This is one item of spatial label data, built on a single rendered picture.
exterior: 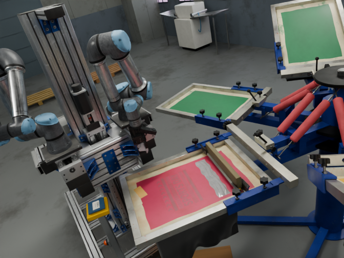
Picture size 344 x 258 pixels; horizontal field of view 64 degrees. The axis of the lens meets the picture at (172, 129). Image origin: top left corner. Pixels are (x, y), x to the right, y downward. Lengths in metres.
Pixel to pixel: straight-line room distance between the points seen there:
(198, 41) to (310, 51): 5.27
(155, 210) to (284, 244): 1.30
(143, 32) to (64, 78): 8.47
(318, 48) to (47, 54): 2.12
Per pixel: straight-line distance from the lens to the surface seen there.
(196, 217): 1.46
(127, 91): 1.83
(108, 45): 1.53
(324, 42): 2.80
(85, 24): 10.47
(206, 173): 1.73
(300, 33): 2.86
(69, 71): 1.91
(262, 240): 2.59
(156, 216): 1.57
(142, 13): 10.25
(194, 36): 7.64
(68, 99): 1.95
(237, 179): 1.53
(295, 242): 2.60
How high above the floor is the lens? 2.08
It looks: 30 degrees down
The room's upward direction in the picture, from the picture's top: 14 degrees counter-clockwise
